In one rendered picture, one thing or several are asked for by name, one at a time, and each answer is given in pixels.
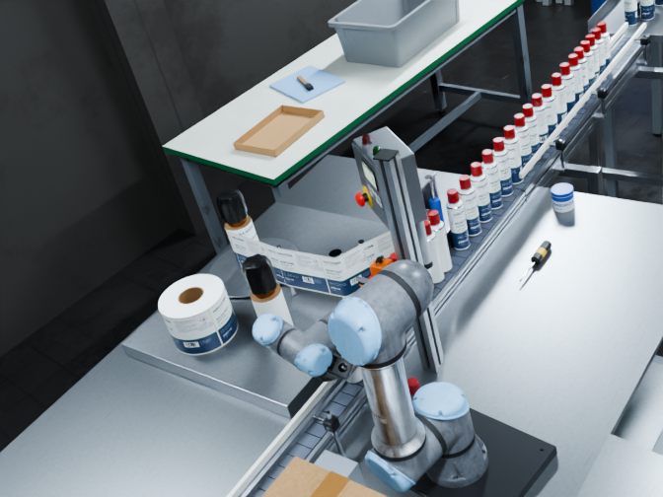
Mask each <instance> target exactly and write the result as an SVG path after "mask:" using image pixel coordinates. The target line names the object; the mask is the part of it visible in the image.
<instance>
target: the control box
mask: <svg viewBox="0 0 663 497"><path fill-rule="evenodd" d="M368 135H370V136H371V140H372V141H373V144H372V145H370V146H366V147H365V146H362V136H360V137H358V138H355V139H353V143H351V145H352V148H353V152H354V156H355V160H356V164H357V168H358V172H359V175H360V179H361V183H362V189H363V193H367V195H368V198H369V201H367V202H366V203H367V204H368V205H369V206H370V208H371V209H372V210H373V211H374V212H375V214H376V215H377V216H378V217H379V218H380V220H381V221H382V222H383V223H384V225H385V226H386V227H387V228H388V229H389V231H390V228H389V224H388V220H387V215H386V211H385V207H384V203H383V199H382V194H381V190H380V186H379V183H378V179H377V174H376V170H375V166H374V162H373V151H372V150H373V147H375V146H380V147H381V148H382V149H383V148H385V149H392V150H399V151H400V156H401V161H402V165H403V170H404V174H405V183H406V187H407V192H408V197H409V201H410V206H411V210H412V215H413V220H414V224H416V223H419V222H421V221H424V220H426V219H427V214H426V209H425V205H424V200H423V195H422V190H421V185H420V180H419V175H418V171H417V166H416V161H415V156H414V153H413V152H412V151H411V150H410V149H409V147H408V146H407V145H406V144H405V143H404V142H403V141H401V140H400V139H399V138H398V137H397V136H396V135H395V134H394V133H393V132H392V131H391V130H390V129H389V128H388V127H384V128H381V129H379V130H376V131H373V132H371V133H368ZM361 158H362V159H363V160H364V161H365V162H366V163H367V164H368V165H369V167H370V168H371V169H372V170H373V171H374V173H375V177H376V181H377V184H378V188H379V191H377V190H376V188H375V187H374V186H373V185H372V184H371V183H370V182H369V180H368V179H367V178H366V177H365V174H364V170H363V166H362V162H361ZM367 181H368V183H369V184H370V185H371V186H372V187H373V188H374V190H375V191H376V192H377V193H378V194H379V195H380V197H381V199H382V204H383V208H384V211H383V209H382V208H381V207H380V206H379V205H378V203H377V202H376V201H375V200H374V199H373V198H372V196H371V195H370V192H369V188H368V184H367Z"/></svg>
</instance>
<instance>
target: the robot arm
mask: <svg viewBox="0 0 663 497"><path fill-rule="evenodd" d="M433 292H434V284H433V280H432V277H431V275H430V273H429V272H428V270H427V269H426V268H425V267H424V266H423V265H422V264H420V263H419V262H416V261H413V260H408V259H404V260H398V261H395V262H393V263H391V264H389V265H387V266H386V267H384V268H383V269H382V270H380V271H379V272H378V273H377V274H376V275H375V276H373V277H372V278H371V279H370V280H369V281H368V282H366V283H365V284H364V285H363V286H362V287H360V288H359V289H358V290H357V291H356V292H354V293H353V294H352V295H351V296H348V297H346V298H345V299H344V300H341V301H340V302H339V303H338V304H337V305H336V306H335V307H334V308H333V309H332V310H330V311H329V312H328V313H327V314H326V315H324V316H323V317H322V318H321V319H319V320H318V321H317V322H316V323H315V324H314V325H312V326H311V327H310V328H309V329H307V330H306V331H305V332H303V331H301V330H300V329H298V328H297V327H295V326H293V325H292V324H290V323H288V322H287V321H285V320H284V319H282V318H281V317H280V316H276V315H274V314H272V313H266V314H263V315H261V316H259V317H258V318H257V320H256V321H255V323H254V325H253V337H254V339H255V340H256V341H257V342H259V344H260V345H262V346H265V347H267V348H268V349H270V350H271V351H273V352H274V353H276V354H277V355H279V356H280V357H282V358H283V360H286V361H288V362H289V363H291V364H292V365H293V366H295V367H296V368H297V369H298V370H299V371H301V372H304V373H306V374H307V375H309V376H311V377H317V379H318V380H321V381H324V382H330V381H333V380H336V379H338V378H342V379H344V380H347V379H348V376H349V374H350V371H351V369H352V366H353V365H356V366H358V367H360V371H361V375H362V379H363V383H364V386H365V389H366V393H367V397H368V401H369V404H370V408H371V412H372V416H373V420H374V424H375V427H374V428H373V431H372V435H371V440H372V445H373V448H372V449H371V450H370V451H368V453H367V455H366V456H365V461H366V463H367V465H368V466H369V467H370V469H371V470H372V471H373V472H374V473H375V475H376V476H377V477H378V478H379V479H381V480H382V481H383V482H384V483H385V484H387V485H388V486H389V487H391V488H392V489H394V490H396V491H398V492H406V491H408V490H409V489H410V488H411V487H412V486H413V485H415V484H416V483H415V482H416V481H417V480H418V479H419V478H420V477H421V476H422V475H423V474H424V473H425V472H426V473H427V475H428V477H429V478H430V479H431V480H432V481H433V482H434V483H436V484H438V485H440V486H442V487H446V488H461V487H466V486H468V485H471V484H473V483H475V482H476V481H478V480H479V479H480V478H481V477H482V476H483V474H484V473H485V471H486V469H487V466H488V454H487V450H486V447H485V445H484V443H483V441H482V440H481V439H480V438H479V436H478V435H477V434H476V433H475V430H474V426H473V422H472V418H471V413H470V410H469V408H470V407H469V403H468V401H467V399H466V396H465V394H464V393H463V391H462V390H461V389H460V388H459V387H457V386H455V385H453V384H450V383H445V382H440V383H430V384H427V385H425V386H423V387H421V388H420V389H419V390H418V391H417V392H416V393H415V395H414V397H413V402H412V403H411V398H410V393H409V389H408V384H407V379H406V375H405V366H404V362H403V356H404V354H405V351H406V337H405V330H406V329H407V328H408V327H409V326H410V325H412V324H413V323H414V322H415V321H416V320H417V319H418V318H419V317H420V316H421V315H422V314H424V312H425V311H426V310H427V308H428V307H429V305H430V303H431V301H432V298H433ZM341 356H342V357H343V358H342V357H341ZM412 406H413V407H414V408H413V407H412Z"/></svg>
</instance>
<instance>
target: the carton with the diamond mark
mask: <svg viewBox="0 0 663 497"><path fill-rule="evenodd" d="M261 497H388V496H386V495H383V494H381V493H379V492H377V491H374V490H372V489H370V488H367V487H365V486H363V485H361V484H358V483H356V482H354V481H351V480H350V479H349V478H347V477H345V476H343V475H340V474H338V473H336V472H333V471H328V470H326V469H324V468H322V467H319V466H317V465H315V464H312V463H310V462H308V461H304V460H302V459H300V458H297V457H295V458H294V459H293V460H292V461H291V463H290V464H289V465H288V466H286V467H285V469H284V470H283V471H282V472H281V473H280V475H279V476H278V477H277V478H276V479H275V481H274V482H273V483H272V484H271V485H270V487H269V488H268V489H267V490H266V491H265V492H264V494H263V495H262V496H261Z"/></svg>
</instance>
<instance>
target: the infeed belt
mask: <svg viewBox="0 0 663 497"><path fill-rule="evenodd" d="M513 191H514V193H513V195H511V196H509V197H505V198H503V197H502V200H503V207H502V208H501V209H499V210H491V212H492V220H491V221H490V222H489V223H486V224H480V226H481V234H480V235H479V236H477V237H473V238H471V237H469V238H470V243H471V246H470V248H468V249H467V250H464V251H457V250H455V249H454V245H452V247H451V248H450V249H449V252H450V256H451V261H452V266H453V267H452V270H451V271H449V272H447V273H444V276H445V279H444V281H443V282H441V283H439V284H434V292H433V298H432V301H431V302H433V301H434V299H435V298H436V297H437V296H438V294H439V293H440V292H441V291H442V289H443V288H444V287H445V286H446V284H447V283H448V282H449V281H450V279H451V278H452V277H453V276H454V274H455V273H456V272H457V271H458V270H459V268H460V267H461V266H462V265H463V263H464V262H465V261H466V260H467V258H468V257H469V256H470V255H471V253H472V252H473V251H474V250H475V248H476V247H477V246H478V245H479V243H480V242H481V241H482V239H483V238H484V237H485V236H486V235H487V233H488V232H489V231H490V230H491V228H492V227H493V226H494V225H495V223H496V222H497V221H498V220H499V218H500V217H501V216H502V215H503V213H504V212H505V211H506V210H507V208H508V207H509V206H510V205H511V204H512V202H513V201H514V200H515V199H516V197H517V196H518V195H519V194H520V192H521V191H522V189H516V188H513ZM339 379H340V378H338V379H337V380H336V381H335V382H334V383H333V384H332V385H331V388H332V387H333V386H334V384H335V383H336V382H337V381H338V380H339ZM363 388H364V383H363V381H362V382H361V383H359V384H356V385H351V384H349V383H348V382H345V383H344V384H343V386H342V387H341V388H340V389H339V390H338V392H337V393H336V394H335V395H334V397H333V398H332V399H331V400H330V402H329V403H328V404H327V405H326V406H325V408H324V409H323V410H322V411H321V412H320V414H319V415H318V416H320V417H323V418H325V419H326V418H327V416H326V412H327V411H330V412H331V415H332V416H335V417H337V418H339V416H340V415H341V414H342V413H343V411H344V410H345V409H346V408H347V406H348V405H349V404H350V403H351V402H352V401H353V400H354V399H355V398H356V396H357V395H358V394H359V393H360V391H361V390H362V389H363ZM329 391H330V389H328V390H327V392H326V393H325V394H324V395H323V396H322V398H321V399H320V400H319V401H318V402H317V404H316V405H315V406H314V408H312V409H311V411H310V412H309V413H308V414H307V415H306V417H305V418H304V419H303V420H302V421H301V423H300V424H299V425H298V426H297V427H296V429H295V430H294V431H293V432H292V433H291V435H290V436H289V437H288V438H287V439H286V440H285V442H284V443H283V444H282V445H281V446H280V448H279V449H278V451H276V452H275V454H274V455H273V456H272V457H271V458H270V460H269V461H268V462H267V463H266V464H265V465H264V467H263V468H262V469H261V470H260V471H259V473H258V474H257V475H256V476H255V478H254V479H253V480H252V481H251V482H250V484H252V483H253V482H254V480H255V479H256V478H257V477H258V475H259V474H260V473H261V472H262V471H263V469H264V468H265V467H266V466H267V465H268V464H269V462H270V461H271V460H272V459H273V458H274V456H275V455H276V454H277V453H278V452H279V450H280V449H281V448H282V447H283V446H284V444H285V443H286V442H287V441H288V440H289V438H290V437H291V436H292V435H293V434H294V432H295V431H296V430H297V429H298V428H299V426H300V425H301V424H302V423H303V422H304V421H305V419H306V418H307V417H308V416H309V415H310V413H311V412H312V411H313V410H314V409H315V407H316V406H317V405H318V404H319V403H320V401H321V400H322V399H323V398H324V397H325V395H326V394H327V393H328V392H329ZM327 432H328V431H327V430H325V427H324V424H323V423H321V422H319V421H316V420H314V421H313V422H312V423H311V424H310V426H309V427H308V428H307V429H306V431H305V432H304V433H303V434H302V435H301V437H300V438H299V439H298V440H297V441H296V443H295V444H294V445H293V446H292V447H291V449H290V450H289V451H288V452H287V453H286V455H285V456H284V457H283V458H282V459H281V461H280V462H279V463H278V464H277V466H276V467H275V468H274V469H273V470H272V472H271V473H270V474H269V475H268V476H267V478H266V479H265V480H264V481H263V482H262V484H261V485H260V486H259V487H258V489H257V490H256V491H255V492H254V493H253V495H252V496H251V497H261V496H262V495H263V494H264V492H265V491H266V490H267V489H268V488H269V487H270V485H271V484H272V483H273V482H274V481H275V479H276V478H277V477H278V476H279V475H280V473H281V472H282V471H283V470H284V469H285V467H286V466H288V465H289V464H290V463H291V461H292V460H293V459H294V458H295V457H297V458H300V459H302V460H305V459H306V458H307V456H308V455H309V454H310V453H311V451H312V450H313V449H314V448H315V447H316V446H317V445H318V444H319V442H320V441H321V440H322V439H323V437H324V436H325V435H326V434H327ZM250 484H249V485H248V486H247V487H246V488H245V489H244V491H243V492H242V493H241V494H240V496H242V495H243V494H244V492H245V491H246V490H247V489H248V488H249V486H250ZM240 496H239V497H240Z"/></svg>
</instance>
